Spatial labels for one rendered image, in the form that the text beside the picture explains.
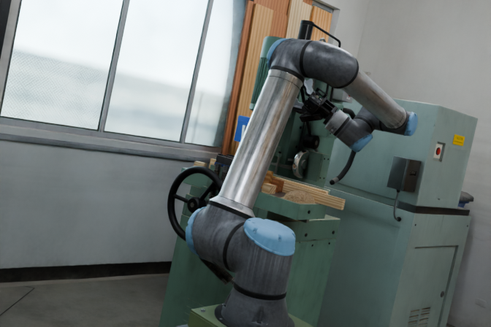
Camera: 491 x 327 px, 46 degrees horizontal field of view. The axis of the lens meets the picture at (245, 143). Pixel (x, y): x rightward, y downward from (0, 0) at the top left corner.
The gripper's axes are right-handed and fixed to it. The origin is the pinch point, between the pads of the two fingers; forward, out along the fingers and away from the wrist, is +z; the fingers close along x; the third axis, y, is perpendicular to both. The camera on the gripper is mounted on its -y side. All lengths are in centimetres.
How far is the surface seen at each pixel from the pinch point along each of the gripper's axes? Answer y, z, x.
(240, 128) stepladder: -101, 15, -37
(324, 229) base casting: -43, -49, 14
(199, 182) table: -38, 5, 37
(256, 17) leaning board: -109, 59, -119
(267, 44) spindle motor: -0.7, 18.5, -10.9
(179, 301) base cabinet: -63, -20, 73
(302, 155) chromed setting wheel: -22.5, -21.0, 4.7
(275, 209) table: -13.5, -25.4, 37.8
